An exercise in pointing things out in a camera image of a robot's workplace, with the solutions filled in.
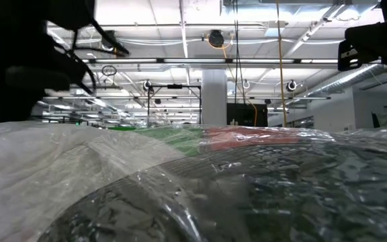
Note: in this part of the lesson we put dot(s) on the grey ceiling rail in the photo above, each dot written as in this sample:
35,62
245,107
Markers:
113,87

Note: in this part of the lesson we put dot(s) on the silver ventilation duct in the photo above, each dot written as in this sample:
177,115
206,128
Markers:
344,79

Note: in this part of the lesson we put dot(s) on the black partition panel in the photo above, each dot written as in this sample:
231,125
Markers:
244,114

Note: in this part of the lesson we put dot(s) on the green plastic basket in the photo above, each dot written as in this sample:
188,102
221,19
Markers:
180,138

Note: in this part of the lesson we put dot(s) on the black empty rig frame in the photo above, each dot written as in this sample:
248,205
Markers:
175,86

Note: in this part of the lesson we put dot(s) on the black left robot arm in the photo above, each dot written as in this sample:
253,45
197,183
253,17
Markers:
29,27

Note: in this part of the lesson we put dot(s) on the long ceiling light bar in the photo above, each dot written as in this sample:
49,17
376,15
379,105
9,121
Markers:
193,60

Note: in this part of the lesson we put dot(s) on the black bagged hair net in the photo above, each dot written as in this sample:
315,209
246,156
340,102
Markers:
281,201

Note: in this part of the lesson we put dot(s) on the white square pillar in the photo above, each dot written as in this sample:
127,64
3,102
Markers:
213,101

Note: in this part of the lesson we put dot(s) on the plain white cotton pack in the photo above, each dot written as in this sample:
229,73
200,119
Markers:
45,168

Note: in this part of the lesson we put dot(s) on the red packaged garment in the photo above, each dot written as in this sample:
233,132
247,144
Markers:
240,136

